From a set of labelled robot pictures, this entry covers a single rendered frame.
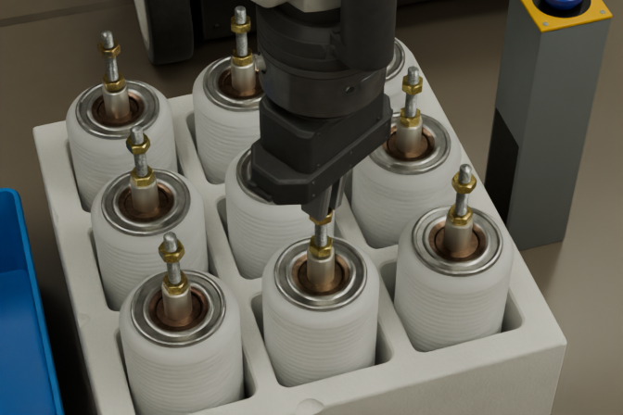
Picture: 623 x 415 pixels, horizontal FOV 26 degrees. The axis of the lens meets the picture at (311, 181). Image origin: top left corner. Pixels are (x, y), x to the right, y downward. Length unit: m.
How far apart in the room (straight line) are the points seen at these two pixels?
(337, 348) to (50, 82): 0.67
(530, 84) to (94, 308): 0.45
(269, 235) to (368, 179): 0.10
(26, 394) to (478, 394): 0.45
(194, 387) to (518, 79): 0.44
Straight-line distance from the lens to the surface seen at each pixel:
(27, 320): 1.41
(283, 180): 0.93
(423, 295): 1.12
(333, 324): 1.07
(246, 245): 1.19
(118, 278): 1.17
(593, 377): 1.37
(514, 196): 1.38
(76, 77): 1.65
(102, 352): 1.15
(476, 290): 1.10
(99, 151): 1.21
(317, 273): 1.08
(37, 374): 1.36
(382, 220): 1.21
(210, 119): 1.23
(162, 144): 1.23
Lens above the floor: 1.10
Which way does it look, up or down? 47 degrees down
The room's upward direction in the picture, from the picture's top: straight up
